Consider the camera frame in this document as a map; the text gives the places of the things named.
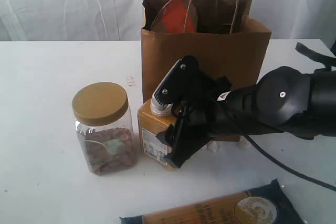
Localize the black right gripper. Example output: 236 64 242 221
152 56 263 168

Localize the yellow millet bottle white cap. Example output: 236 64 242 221
138 99 176 170

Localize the brown paper bag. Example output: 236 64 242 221
139 0 271 143

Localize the nut jar gold lid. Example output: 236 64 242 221
71 82 139 176

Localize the brown red paper pouch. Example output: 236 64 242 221
150 0 198 34

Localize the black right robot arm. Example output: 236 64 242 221
154 56 335 168

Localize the spaghetti packet dark blue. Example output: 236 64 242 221
120 179 304 224

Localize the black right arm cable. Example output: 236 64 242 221
243 41 336 190

